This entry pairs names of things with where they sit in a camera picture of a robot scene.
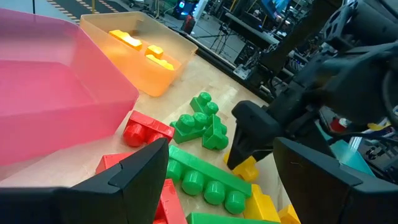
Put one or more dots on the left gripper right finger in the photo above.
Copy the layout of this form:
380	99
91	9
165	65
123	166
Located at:
335	199

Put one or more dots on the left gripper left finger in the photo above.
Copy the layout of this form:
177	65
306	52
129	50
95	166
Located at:
93	202

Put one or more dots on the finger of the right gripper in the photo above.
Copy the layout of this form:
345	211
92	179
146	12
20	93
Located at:
255	124

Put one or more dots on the green plastic building block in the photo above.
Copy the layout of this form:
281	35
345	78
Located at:
214	137
203	104
188	129

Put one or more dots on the red plastic building block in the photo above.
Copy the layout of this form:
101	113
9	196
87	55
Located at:
146	126
110	161
171	205

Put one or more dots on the yellow plastic building block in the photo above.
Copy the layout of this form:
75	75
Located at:
154	51
247	172
259	205
289	216
160	62

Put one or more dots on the long green building block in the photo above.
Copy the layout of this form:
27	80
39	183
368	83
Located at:
224	219
205	174

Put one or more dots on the long yellow building block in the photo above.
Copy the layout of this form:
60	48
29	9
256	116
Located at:
126	39

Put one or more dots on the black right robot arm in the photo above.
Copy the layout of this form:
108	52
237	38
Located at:
373	21

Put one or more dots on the green translucent plastic bin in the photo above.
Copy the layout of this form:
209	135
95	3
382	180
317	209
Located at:
348	158

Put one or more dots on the black background desk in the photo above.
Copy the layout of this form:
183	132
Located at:
252	31

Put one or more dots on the pink translucent plastic bin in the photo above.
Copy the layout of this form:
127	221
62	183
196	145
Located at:
46	93

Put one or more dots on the orange translucent plastic bin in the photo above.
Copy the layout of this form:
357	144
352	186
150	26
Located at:
140	74

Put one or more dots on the black metal table frame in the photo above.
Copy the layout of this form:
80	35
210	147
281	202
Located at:
224	67

